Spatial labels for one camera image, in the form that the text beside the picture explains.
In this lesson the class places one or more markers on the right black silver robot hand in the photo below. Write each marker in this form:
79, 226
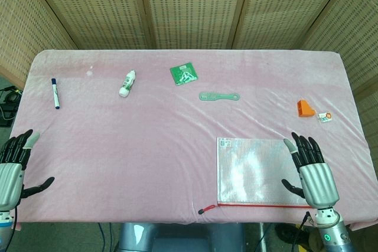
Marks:
319, 181

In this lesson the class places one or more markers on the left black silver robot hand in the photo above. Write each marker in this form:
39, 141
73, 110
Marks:
10, 175

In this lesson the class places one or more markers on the clear zipper pouch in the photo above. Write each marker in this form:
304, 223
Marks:
251, 172

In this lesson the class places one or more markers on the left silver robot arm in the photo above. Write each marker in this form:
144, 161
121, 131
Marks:
6, 231

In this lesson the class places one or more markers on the small colourful sticker packet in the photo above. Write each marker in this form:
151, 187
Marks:
324, 117

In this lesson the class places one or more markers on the black device on floor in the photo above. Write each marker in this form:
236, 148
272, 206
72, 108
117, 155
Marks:
9, 107

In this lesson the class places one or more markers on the orange plastic block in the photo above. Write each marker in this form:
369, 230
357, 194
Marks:
304, 109

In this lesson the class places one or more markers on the blue white marker pen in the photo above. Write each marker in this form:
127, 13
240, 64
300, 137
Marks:
55, 94

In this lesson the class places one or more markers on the pink tablecloth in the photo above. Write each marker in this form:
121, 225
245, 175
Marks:
133, 151

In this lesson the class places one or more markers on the green plastic comb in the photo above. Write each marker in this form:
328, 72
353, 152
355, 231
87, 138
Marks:
218, 96

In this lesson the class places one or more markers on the white glue bottle green label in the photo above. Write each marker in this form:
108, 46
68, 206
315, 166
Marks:
127, 83

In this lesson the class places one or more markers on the grey robot torso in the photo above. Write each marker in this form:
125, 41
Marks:
177, 238

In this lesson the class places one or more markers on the green square packet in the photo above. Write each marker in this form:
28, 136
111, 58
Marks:
183, 73

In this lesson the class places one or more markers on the bamboo folding screen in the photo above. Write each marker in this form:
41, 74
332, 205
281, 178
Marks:
192, 7

